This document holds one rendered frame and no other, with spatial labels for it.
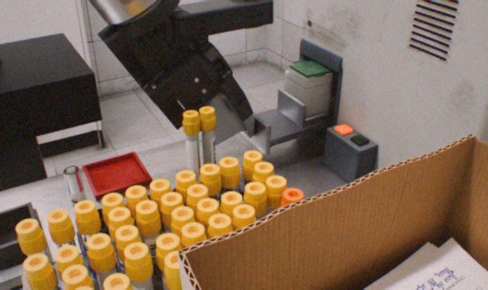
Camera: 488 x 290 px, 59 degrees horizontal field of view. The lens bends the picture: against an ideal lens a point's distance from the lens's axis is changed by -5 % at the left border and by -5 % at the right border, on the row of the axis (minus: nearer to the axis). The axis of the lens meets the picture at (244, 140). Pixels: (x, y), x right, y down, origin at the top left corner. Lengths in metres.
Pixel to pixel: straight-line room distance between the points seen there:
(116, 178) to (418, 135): 0.34
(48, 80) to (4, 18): 1.41
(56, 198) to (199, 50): 0.24
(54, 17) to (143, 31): 1.66
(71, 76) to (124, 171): 0.17
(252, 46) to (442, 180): 2.90
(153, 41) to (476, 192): 0.31
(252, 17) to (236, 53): 2.70
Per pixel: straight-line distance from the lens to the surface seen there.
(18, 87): 0.65
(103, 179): 0.55
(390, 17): 0.47
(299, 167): 0.55
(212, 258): 0.24
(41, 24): 2.07
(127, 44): 0.42
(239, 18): 0.46
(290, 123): 0.56
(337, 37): 0.54
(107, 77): 2.87
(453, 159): 0.36
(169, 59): 0.45
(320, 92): 0.55
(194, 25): 0.44
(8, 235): 0.49
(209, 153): 0.45
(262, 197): 0.32
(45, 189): 0.56
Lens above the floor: 1.19
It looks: 31 degrees down
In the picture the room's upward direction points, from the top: straight up
